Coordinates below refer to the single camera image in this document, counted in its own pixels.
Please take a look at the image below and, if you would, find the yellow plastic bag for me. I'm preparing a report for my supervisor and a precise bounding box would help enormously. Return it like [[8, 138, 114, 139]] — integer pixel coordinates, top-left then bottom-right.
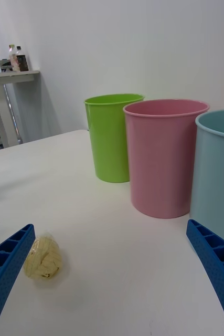
[[23, 234, 63, 280]]

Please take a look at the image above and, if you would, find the pale blue plastic bin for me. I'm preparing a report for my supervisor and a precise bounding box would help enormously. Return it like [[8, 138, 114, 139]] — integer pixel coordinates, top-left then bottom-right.
[[189, 109, 224, 250]]

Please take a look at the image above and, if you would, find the grey side desk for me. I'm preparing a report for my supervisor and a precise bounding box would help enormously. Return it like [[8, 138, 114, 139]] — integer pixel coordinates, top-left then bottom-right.
[[0, 70, 41, 148]]

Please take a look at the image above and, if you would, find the pink plastic bin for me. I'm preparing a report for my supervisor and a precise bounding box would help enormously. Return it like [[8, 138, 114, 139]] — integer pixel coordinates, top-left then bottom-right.
[[123, 99, 210, 219]]

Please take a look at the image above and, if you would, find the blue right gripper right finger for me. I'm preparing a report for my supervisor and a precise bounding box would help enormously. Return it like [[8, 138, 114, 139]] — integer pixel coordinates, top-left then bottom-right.
[[186, 219, 224, 336]]

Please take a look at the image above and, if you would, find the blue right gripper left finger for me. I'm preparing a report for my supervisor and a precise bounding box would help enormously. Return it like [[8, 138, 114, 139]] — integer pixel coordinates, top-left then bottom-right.
[[0, 223, 36, 336]]

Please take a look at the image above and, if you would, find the dark bottle with black cap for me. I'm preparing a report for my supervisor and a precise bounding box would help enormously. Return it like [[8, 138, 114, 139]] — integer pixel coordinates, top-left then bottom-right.
[[15, 46, 29, 72]]

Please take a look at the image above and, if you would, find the clear bottle with pink cap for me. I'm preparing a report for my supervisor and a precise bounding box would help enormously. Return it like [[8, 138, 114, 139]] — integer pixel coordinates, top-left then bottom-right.
[[8, 44, 20, 72]]

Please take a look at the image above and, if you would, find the green plastic bin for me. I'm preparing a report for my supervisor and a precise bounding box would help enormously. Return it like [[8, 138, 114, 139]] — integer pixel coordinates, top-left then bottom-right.
[[84, 93, 145, 183]]

